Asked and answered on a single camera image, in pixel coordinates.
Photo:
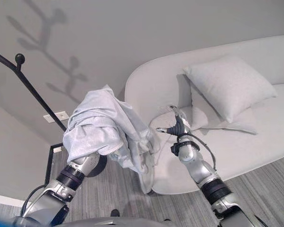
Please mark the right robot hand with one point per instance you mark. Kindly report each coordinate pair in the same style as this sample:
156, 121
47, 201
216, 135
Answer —
178, 127

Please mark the light grey garment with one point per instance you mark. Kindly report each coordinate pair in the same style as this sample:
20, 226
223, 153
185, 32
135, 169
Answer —
101, 123

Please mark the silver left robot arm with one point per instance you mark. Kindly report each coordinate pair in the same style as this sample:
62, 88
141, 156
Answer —
61, 186

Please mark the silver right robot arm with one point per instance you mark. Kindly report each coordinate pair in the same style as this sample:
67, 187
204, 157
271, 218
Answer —
203, 172

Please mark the light grey sofa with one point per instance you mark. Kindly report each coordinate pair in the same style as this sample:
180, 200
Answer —
251, 146

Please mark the black metal clothes rack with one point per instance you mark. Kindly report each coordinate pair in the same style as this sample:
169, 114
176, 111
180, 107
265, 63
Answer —
33, 89

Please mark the flat light grey cushion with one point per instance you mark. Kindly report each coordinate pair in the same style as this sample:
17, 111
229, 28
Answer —
201, 116

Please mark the large light grey pillow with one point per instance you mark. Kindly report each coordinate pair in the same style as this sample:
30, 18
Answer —
229, 87

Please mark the dark robot foot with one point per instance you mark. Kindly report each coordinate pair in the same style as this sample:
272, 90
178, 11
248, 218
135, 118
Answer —
114, 212

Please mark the grey robot body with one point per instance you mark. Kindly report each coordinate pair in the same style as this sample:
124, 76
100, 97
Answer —
123, 222

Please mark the blue object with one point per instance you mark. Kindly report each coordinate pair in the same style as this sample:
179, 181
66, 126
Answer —
0, 221

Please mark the white wall outlet plate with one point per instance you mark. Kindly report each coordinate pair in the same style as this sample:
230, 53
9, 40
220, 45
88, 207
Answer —
61, 115

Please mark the small white wall outlet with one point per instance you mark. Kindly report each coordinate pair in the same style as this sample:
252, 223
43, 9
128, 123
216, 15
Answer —
57, 149

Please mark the black metal frame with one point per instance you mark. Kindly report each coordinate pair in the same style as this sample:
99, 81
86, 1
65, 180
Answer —
49, 163

